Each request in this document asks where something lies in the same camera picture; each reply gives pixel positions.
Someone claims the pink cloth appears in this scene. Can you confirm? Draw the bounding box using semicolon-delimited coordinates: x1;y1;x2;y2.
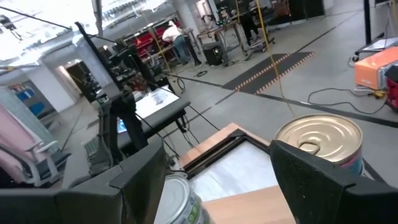
0;102;37;184

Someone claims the yellow power cable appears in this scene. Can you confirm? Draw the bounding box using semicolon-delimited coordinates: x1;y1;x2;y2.
255;0;297;118

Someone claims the black keyboard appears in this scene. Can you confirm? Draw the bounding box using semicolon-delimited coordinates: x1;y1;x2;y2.
83;136;101;158

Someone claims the red tool cabinet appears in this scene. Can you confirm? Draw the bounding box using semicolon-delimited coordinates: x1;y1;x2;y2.
124;21;184;60

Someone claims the person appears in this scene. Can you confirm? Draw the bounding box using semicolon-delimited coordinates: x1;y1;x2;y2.
161;20;190;65
241;9;259;46

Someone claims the orange box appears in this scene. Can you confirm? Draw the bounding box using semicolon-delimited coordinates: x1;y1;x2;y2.
353;45;398;91

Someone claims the white paper sheet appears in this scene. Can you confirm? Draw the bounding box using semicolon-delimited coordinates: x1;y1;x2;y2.
134;88;180;119

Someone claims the blue pink salmon can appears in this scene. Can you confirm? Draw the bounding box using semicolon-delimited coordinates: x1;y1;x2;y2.
274;113;364;177

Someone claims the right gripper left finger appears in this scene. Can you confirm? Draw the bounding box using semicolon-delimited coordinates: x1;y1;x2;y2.
0;139;168;224

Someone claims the laptop with blue screen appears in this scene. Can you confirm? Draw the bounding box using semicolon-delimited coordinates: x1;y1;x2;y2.
115;117;129;134

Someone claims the white office chair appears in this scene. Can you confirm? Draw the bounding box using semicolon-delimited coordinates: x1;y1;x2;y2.
17;139;68;187

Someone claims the red black tool case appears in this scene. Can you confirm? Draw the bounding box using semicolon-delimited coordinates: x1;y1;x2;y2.
384;63;398;113

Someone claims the black floor box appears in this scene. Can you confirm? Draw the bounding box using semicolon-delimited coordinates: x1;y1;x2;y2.
201;42;223;66

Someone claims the black orange-striped floor mat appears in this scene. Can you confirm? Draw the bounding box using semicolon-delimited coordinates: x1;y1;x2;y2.
222;51;317;96

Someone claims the black aluminium table frame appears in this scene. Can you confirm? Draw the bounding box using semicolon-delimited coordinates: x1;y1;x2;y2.
182;128;388;184

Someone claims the dark gray side desk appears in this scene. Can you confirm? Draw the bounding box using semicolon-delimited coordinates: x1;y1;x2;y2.
116;86;191;150

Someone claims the long black floor cable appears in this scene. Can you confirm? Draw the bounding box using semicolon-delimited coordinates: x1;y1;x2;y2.
307;86;388;116

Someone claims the green white tuna can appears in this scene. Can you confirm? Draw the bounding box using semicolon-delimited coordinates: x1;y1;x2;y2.
154;174;215;224

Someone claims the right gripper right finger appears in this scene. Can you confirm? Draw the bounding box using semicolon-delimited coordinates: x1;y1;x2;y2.
269;139;398;224

